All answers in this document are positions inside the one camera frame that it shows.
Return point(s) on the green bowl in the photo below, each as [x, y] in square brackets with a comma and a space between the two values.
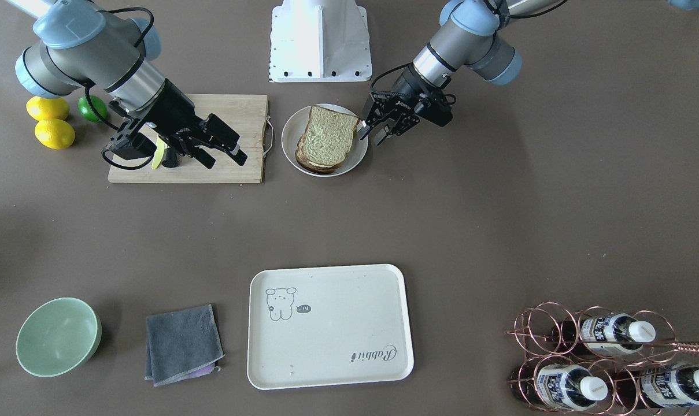
[59, 336]

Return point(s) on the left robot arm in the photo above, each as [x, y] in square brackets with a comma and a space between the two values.
[468, 37]

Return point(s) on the bread slice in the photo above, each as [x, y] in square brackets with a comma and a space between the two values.
[314, 168]
[328, 137]

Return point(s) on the copper bottle rack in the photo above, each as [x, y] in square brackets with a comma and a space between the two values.
[533, 325]

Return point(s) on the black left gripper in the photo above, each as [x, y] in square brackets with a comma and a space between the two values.
[407, 88]

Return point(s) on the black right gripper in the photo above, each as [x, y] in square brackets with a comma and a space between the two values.
[172, 111]

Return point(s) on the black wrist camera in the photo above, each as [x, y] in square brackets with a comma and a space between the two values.
[437, 109]
[134, 147]

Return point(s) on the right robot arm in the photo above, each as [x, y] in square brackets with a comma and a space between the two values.
[82, 45]

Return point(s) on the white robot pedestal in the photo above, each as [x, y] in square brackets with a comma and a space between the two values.
[319, 42]

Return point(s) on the grey cloth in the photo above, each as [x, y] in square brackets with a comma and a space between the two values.
[181, 345]

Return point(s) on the wooden cutting board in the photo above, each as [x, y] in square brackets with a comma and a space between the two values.
[247, 115]

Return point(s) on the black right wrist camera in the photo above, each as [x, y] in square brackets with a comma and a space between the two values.
[134, 147]

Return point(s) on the yellow plastic knife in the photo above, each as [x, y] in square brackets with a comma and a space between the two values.
[159, 153]

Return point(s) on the green lime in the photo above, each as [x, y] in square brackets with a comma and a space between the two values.
[93, 108]

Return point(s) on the yellow lemon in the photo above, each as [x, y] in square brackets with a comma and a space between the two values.
[47, 108]
[55, 134]

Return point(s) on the white plate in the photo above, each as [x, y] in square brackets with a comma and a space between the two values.
[295, 127]

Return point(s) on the cream serving tray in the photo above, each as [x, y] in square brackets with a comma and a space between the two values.
[336, 325]

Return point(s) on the tea bottle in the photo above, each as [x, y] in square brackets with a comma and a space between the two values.
[672, 386]
[557, 387]
[607, 336]

